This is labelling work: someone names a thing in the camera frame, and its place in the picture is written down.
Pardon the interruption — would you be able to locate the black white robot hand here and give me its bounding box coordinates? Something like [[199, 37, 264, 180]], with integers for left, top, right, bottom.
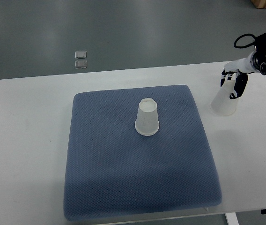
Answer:
[[220, 51, 259, 99]]

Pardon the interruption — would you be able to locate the white paper cup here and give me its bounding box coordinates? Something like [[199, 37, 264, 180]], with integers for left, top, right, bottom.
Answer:
[[210, 80, 238, 116], [135, 98, 160, 136]]

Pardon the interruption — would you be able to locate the white paper cup on cushion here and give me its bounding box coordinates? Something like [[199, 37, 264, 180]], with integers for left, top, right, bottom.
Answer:
[[135, 98, 160, 136]]

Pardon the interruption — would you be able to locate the blue mesh cushion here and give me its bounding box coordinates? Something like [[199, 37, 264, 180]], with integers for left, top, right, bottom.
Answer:
[[64, 85, 222, 221]]

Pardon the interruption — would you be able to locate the white table leg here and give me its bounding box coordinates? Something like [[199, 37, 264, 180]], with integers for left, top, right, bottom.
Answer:
[[225, 213, 239, 225]]

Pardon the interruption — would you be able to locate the upper metal floor plate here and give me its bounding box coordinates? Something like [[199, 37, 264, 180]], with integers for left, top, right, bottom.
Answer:
[[74, 50, 87, 59]]

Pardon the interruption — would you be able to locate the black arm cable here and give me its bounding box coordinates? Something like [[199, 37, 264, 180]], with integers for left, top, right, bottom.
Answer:
[[233, 34, 258, 49]]

